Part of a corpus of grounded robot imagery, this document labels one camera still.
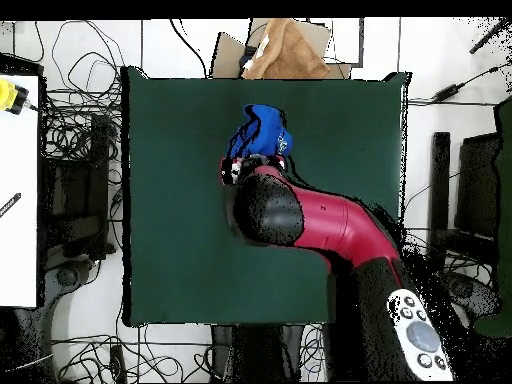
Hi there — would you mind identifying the black chair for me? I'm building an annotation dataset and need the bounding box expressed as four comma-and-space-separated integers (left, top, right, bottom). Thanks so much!
429, 131, 501, 261

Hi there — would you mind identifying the brown towel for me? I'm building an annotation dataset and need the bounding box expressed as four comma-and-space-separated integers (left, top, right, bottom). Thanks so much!
240, 17, 332, 80

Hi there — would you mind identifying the black rod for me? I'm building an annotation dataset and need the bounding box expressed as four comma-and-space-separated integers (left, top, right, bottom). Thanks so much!
468, 17, 512, 55

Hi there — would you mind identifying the black marker pen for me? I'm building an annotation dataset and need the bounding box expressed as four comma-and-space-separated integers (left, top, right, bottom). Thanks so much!
0, 192, 22, 219

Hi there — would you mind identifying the black power adapter with cable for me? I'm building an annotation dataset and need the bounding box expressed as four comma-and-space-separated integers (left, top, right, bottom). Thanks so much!
407, 59, 512, 107

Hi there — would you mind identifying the black cable tangle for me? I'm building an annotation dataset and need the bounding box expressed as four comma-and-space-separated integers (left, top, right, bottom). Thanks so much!
33, 19, 125, 165
299, 323, 329, 381
51, 327, 213, 383
403, 231, 495, 281

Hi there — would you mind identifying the white table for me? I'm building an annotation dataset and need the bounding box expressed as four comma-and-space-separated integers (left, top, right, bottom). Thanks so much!
0, 73, 41, 309

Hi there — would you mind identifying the blue shirt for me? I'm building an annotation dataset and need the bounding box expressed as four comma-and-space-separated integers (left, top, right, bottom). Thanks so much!
225, 103, 294, 160

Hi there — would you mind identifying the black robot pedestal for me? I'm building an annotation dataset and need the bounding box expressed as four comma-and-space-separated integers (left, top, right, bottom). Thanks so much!
210, 323, 305, 383

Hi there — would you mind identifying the dark green table cloth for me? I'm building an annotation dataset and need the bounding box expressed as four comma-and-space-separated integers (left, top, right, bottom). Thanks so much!
120, 65, 411, 328

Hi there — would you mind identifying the cardboard box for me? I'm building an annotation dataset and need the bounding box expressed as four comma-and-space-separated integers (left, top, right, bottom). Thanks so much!
210, 17, 353, 80

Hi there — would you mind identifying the yellow and black tool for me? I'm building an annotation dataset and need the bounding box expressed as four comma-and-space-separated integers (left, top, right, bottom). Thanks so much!
0, 78, 30, 116

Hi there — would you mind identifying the black metal frame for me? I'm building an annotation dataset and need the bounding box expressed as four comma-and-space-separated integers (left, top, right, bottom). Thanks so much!
39, 113, 117, 261

